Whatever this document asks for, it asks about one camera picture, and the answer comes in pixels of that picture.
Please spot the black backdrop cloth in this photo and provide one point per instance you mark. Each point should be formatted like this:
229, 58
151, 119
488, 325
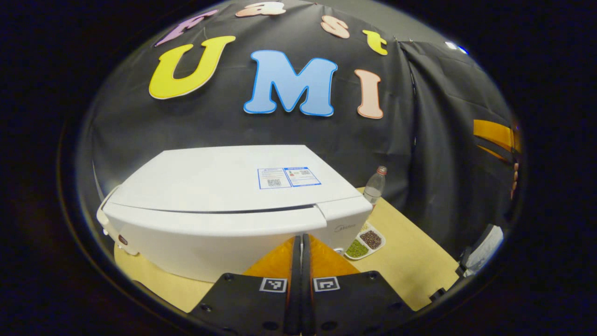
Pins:
373, 140

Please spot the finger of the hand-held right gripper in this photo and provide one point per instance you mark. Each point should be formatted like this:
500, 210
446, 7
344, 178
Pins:
492, 150
494, 133

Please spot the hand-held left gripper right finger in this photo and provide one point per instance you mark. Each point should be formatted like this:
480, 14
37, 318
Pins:
306, 280

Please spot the white divided bean dish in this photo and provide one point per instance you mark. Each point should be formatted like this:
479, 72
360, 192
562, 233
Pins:
364, 242

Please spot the clear plastic bottle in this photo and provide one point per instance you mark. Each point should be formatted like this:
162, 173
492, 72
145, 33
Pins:
374, 189

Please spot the ceiling light panel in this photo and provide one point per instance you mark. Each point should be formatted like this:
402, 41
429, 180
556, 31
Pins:
454, 45

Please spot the white microwave oven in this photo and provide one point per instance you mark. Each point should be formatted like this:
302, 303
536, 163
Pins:
210, 186

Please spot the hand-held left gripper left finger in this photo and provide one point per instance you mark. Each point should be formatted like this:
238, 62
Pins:
294, 280

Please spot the white cloth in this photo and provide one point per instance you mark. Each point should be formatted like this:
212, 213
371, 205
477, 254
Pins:
487, 247

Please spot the black table clamp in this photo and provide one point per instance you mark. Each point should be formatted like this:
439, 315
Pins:
464, 263

